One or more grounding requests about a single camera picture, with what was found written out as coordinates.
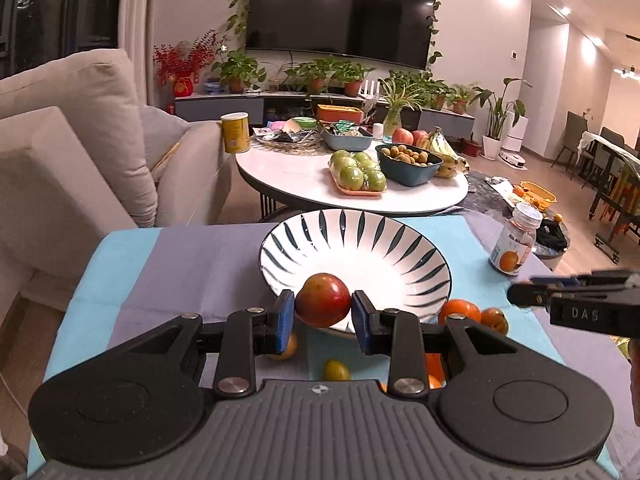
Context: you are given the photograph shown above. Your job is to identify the yellow tin can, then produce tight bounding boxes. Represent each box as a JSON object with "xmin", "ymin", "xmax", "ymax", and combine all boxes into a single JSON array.
[{"xmin": 220, "ymin": 112, "xmax": 250, "ymax": 154}]

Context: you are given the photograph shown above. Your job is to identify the red peaches on table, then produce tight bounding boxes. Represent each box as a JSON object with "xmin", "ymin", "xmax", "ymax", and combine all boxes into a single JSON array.
[{"xmin": 392, "ymin": 128, "xmax": 430, "ymax": 148}]

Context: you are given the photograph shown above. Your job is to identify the grey cushion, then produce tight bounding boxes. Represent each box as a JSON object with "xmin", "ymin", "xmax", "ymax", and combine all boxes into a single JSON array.
[{"xmin": 138, "ymin": 106, "xmax": 190, "ymax": 169}]

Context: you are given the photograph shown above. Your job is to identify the orange tangerine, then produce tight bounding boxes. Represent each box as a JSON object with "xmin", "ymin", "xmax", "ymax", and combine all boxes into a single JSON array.
[
  {"xmin": 480, "ymin": 308, "xmax": 509, "ymax": 336},
  {"xmin": 438, "ymin": 299, "xmax": 482, "ymax": 325}
]

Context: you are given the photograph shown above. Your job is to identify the vitamin jar with orange label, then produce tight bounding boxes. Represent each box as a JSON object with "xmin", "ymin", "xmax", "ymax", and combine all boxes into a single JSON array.
[{"xmin": 489, "ymin": 203, "xmax": 542, "ymax": 276}]

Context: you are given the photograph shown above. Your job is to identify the dark marble side table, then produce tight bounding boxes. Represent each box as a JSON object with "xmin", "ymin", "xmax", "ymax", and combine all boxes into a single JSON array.
[{"xmin": 460, "ymin": 171, "xmax": 570, "ymax": 271}]

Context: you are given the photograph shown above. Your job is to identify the small yellow-green fruit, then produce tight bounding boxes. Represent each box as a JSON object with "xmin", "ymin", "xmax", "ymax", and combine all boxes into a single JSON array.
[{"xmin": 322, "ymin": 359, "xmax": 352, "ymax": 382}]

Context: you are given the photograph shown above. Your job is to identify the wall television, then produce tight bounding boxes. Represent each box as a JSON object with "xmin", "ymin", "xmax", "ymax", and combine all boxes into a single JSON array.
[{"xmin": 246, "ymin": 0, "xmax": 435, "ymax": 70}]

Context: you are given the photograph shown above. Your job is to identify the beige sofa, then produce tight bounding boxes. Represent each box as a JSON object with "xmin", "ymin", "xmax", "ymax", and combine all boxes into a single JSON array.
[{"xmin": 1, "ymin": 49, "xmax": 231, "ymax": 311}]

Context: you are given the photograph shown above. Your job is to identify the white bowl with blue stripes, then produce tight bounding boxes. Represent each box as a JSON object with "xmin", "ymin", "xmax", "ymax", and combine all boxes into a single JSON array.
[{"xmin": 259, "ymin": 209, "xmax": 452, "ymax": 334}]

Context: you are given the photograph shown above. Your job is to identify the tv cabinet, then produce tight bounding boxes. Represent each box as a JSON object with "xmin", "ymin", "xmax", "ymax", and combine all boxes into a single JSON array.
[{"xmin": 173, "ymin": 90, "xmax": 476, "ymax": 141}]

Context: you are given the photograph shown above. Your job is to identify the banana bunch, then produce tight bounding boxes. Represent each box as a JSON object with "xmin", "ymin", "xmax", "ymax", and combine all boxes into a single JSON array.
[{"xmin": 422, "ymin": 127, "xmax": 470, "ymax": 179}]

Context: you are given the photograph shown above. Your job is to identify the red apple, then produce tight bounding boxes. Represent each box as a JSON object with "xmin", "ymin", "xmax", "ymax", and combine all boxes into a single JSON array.
[{"xmin": 295, "ymin": 273, "xmax": 352, "ymax": 328}]

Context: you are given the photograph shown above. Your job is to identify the tray of green apples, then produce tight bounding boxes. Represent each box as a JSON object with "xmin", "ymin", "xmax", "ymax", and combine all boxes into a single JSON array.
[{"xmin": 328, "ymin": 150, "xmax": 387, "ymax": 196}]

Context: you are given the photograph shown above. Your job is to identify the white round coffee table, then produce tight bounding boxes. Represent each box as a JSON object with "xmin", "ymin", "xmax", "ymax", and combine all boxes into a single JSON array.
[{"xmin": 235, "ymin": 141, "xmax": 469, "ymax": 220}]

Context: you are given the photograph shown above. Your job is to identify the red flower arrangement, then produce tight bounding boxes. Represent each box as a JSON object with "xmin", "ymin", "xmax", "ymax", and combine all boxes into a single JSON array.
[{"xmin": 153, "ymin": 29, "xmax": 219, "ymax": 98}]

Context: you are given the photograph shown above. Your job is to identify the dark bowl of small fruits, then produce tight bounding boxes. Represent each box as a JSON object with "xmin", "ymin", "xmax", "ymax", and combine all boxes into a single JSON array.
[{"xmin": 375, "ymin": 144, "xmax": 442, "ymax": 188}]

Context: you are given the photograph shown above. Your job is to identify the teal snack tray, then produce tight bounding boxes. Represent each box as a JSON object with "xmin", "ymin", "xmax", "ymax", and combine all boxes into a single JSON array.
[{"xmin": 321, "ymin": 125, "xmax": 373, "ymax": 152}]

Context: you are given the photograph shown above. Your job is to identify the small orange fruit left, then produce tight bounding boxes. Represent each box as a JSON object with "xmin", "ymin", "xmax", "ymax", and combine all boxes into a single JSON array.
[{"xmin": 269, "ymin": 332, "xmax": 298, "ymax": 361}]

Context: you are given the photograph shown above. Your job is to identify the dining chair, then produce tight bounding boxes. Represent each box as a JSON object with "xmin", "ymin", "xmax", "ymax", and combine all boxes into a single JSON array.
[{"xmin": 552, "ymin": 112, "xmax": 588, "ymax": 167}]

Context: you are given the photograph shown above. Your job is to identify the orange box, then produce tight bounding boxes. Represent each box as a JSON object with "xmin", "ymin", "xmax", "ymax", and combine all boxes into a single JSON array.
[{"xmin": 316, "ymin": 104, "xmax": 363, "ymax": 125}]

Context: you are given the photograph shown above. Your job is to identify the potted plant on cabinet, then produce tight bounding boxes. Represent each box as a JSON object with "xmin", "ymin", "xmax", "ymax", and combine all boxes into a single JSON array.
[{"xmin": 212, "ymin": 46, "xmax": 267, "ymax": 93}]

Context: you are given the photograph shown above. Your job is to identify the tall floor plant white pot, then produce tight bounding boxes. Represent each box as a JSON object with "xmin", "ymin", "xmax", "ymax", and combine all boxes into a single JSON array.
[{"xmin": 472, "ymin": 77, "xmax": 533, "ymax": 162}]

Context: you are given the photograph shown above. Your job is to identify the blue and grey tablecloth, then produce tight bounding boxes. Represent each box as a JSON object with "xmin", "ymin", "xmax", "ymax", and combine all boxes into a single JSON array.
[{"xmin": 46, "ymin": 211, "xmax": 639, "ymax": 479}]

